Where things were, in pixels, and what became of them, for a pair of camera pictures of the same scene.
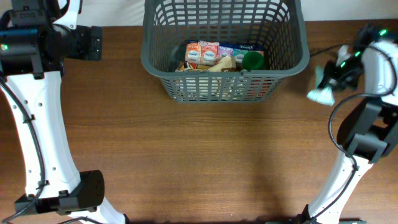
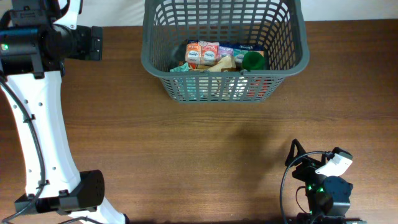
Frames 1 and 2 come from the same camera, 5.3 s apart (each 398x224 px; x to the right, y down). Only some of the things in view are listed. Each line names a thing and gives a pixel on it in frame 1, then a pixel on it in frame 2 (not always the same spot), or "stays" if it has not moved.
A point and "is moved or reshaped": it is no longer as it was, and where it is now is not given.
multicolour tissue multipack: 208,53 stays
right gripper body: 348,72 -> 314,182
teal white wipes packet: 324,94 -> 184,67
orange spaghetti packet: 201,88 is moved or reshaped
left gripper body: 79,45 stays
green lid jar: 252,60 stays
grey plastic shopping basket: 278,26 stays
